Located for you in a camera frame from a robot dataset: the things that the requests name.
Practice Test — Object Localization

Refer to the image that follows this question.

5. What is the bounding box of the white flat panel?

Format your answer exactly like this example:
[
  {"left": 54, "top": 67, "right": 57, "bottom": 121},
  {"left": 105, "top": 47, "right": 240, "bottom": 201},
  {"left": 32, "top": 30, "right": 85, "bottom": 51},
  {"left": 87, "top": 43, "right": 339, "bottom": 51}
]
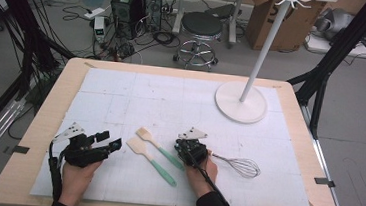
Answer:
[{"left": 304, "top": 32, "right": 366, "bottom": 60}]

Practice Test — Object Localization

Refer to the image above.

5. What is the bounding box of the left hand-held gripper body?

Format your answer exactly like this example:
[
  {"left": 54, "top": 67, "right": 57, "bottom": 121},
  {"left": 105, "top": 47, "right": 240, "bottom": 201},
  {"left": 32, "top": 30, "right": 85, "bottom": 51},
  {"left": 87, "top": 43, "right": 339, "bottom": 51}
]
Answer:
[{"left": 50, "top": 120, "right": 114, "bottom": 172}]

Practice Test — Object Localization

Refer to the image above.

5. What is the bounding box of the white power strip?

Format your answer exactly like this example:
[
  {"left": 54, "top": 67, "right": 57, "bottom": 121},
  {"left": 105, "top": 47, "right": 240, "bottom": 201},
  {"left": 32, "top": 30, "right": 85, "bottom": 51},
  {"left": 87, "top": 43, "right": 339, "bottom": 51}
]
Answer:
[{"left": 83, "top": 5, "right": 107, "bottom": 22}]

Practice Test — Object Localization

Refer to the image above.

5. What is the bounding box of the black round stool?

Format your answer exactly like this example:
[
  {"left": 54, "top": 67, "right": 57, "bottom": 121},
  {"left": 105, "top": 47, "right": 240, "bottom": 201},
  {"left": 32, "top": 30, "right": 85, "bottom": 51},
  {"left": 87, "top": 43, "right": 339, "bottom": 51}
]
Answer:
[{"left": 172, "top": 9, "right": 225, "bottom": 73}]

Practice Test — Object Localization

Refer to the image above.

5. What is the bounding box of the person's right hand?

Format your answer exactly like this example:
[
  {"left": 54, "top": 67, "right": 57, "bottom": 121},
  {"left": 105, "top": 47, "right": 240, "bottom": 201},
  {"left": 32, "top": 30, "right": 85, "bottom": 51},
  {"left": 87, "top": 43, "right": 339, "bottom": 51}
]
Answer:
[{"left": 181, "top": 147, "right": 221, "bottom": 201}]

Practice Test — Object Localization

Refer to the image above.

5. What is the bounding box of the cardboard box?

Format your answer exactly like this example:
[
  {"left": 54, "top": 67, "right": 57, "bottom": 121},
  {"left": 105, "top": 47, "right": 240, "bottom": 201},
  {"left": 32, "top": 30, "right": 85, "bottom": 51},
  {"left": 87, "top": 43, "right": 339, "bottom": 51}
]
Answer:
[{"left": 242, "top": 0, "right": 329, "bottom": 57}]

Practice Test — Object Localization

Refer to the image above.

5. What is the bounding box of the metal wire whisk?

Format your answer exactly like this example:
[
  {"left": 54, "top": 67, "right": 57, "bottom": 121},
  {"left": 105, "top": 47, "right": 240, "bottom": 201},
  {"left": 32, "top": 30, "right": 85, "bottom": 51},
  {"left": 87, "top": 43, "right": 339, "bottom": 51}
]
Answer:
[{"left": 209, "top": 153, "right": 263, "bottom": 181}]

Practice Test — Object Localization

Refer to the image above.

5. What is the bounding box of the black computer tower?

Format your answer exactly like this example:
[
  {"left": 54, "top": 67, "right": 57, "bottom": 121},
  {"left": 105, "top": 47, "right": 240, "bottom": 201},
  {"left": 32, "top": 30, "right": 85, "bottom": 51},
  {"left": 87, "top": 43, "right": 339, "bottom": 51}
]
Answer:
[
  {"left": 138, "top": 0, "right": 165, "bottom": 34},
  {"left": 106, "top": 0, "right": 148, "bottom": 42}
]

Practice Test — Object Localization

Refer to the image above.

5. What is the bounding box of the grey bag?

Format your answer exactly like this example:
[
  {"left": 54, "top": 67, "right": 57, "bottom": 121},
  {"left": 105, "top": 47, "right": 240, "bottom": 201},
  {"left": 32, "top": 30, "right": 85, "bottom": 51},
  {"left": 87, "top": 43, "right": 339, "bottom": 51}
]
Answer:
[{"left": 313, "top": 5, "right": 356, "bottom": 43}]

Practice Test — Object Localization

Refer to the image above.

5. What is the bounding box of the hand-held gripper cable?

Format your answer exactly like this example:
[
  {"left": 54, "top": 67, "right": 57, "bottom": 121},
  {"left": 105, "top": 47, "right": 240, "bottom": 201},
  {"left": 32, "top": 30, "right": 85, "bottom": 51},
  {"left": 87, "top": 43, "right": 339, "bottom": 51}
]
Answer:
[
  {"left": 178, "top": 146, "right": 237, "bottom": 206},
  {"left": 44, "top": 141, "right": 68, "bottom": 204}
]

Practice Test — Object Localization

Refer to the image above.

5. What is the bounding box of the left hand-held gripper cable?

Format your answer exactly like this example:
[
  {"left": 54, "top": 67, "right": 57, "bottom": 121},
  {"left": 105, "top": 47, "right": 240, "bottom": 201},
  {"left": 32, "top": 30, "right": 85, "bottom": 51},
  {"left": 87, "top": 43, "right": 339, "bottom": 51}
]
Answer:
[{"left": 44, "top": 141, "right": 68, "bottom": 204}]

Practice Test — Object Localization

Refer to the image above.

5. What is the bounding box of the person's left hand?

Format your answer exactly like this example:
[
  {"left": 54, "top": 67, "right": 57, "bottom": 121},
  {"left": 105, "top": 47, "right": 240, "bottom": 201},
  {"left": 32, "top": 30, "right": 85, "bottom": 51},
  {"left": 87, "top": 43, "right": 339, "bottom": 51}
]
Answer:
[{"left": 57, "top": 157, "right": 104, "bottom": 206}]

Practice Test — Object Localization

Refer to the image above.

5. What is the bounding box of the wooden spatula teal handle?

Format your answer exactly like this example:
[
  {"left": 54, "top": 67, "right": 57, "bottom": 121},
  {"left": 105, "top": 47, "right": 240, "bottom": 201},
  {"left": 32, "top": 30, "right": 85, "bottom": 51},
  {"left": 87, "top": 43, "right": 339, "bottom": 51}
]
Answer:
[
  {"left": 122, "top": 135, "right": 182, "bottom": 189},
  {"left": 132, "top": 126, "right": 190, "bottom": 172}
]

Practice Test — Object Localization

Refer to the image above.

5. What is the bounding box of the tangle of cables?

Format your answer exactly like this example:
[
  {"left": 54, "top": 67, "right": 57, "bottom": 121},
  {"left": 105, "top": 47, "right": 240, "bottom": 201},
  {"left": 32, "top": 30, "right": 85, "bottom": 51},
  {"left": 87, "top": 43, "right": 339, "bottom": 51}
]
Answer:
[{"left": 90, "top": 34, "right": 146, "bottom": 65}]

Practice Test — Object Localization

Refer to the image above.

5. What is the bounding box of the coiled black cable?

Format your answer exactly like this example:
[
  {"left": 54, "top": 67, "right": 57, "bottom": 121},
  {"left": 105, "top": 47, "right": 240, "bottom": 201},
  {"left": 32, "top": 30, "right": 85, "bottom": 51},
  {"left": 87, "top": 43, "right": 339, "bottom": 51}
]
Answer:
[{"left": 151, "top": 29, "right": 182, "bottom": 50}]

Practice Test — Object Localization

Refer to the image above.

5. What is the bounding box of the white foam mat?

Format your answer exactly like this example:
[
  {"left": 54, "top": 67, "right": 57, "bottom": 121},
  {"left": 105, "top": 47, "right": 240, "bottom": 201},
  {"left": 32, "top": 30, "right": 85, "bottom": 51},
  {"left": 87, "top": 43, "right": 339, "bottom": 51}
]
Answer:
[{"left": 28, "top": 62, "right": 324, "bottom": 206}]

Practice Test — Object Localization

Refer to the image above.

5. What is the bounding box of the small device with green display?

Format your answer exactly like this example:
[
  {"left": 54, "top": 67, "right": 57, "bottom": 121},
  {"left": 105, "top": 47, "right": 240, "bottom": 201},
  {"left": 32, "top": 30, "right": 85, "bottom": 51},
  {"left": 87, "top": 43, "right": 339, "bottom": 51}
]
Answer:
[{"left": 91, "top": 15, "right": 109, "bottom": 44}]

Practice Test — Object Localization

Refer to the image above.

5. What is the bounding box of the right hand-held gripper cable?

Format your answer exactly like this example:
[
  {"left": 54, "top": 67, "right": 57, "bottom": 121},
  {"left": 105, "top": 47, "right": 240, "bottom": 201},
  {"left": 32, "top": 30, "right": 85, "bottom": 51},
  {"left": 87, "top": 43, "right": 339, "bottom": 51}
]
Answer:
[{"left": 178, "top": 146, "right": 237, "bottom": 206}]

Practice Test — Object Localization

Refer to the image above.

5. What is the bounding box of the black flat pad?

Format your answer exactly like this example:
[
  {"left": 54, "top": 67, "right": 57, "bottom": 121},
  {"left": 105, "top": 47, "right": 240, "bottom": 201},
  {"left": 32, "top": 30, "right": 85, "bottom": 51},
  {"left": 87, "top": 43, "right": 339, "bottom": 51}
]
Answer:
[{"left": 203, "top": 1, "right": 238, "bottom": 22}]

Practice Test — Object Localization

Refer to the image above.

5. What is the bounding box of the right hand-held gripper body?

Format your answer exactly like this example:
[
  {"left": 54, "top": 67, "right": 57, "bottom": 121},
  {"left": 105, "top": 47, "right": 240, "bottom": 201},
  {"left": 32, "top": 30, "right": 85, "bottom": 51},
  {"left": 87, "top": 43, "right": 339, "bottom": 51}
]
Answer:
[{"left": 171, "top": 125, "right": 211, "bottom": 169}]

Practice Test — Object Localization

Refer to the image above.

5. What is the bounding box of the black frame stand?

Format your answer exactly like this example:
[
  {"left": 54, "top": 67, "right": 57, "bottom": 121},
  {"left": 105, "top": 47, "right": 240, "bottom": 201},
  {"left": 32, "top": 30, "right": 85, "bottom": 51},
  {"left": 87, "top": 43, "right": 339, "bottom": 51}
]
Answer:
[
  {"left": 0, "top": 0, "right": 82, "bottom": 107},
  {"left": 281, "top": 0, "right": 366, "bottom": 145}
]

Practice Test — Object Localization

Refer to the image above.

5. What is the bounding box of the white hook stand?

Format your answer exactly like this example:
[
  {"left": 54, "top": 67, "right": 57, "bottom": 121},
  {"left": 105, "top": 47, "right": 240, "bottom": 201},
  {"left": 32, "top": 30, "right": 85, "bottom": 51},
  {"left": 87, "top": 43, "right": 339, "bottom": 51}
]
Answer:
[{"left": 213, "top": 0, "right": 314, "bottom": 130}]

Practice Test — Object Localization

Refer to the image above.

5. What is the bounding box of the black tape piece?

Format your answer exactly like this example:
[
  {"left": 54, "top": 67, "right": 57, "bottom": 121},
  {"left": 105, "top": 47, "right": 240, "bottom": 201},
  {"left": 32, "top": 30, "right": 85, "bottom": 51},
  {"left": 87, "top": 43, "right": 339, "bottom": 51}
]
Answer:
[
  {"left": 3, "top": 144, "right": 31, "bottom": 157},
  {"left": 313, "top": 177, "right": 337, "bottom": 189}
]

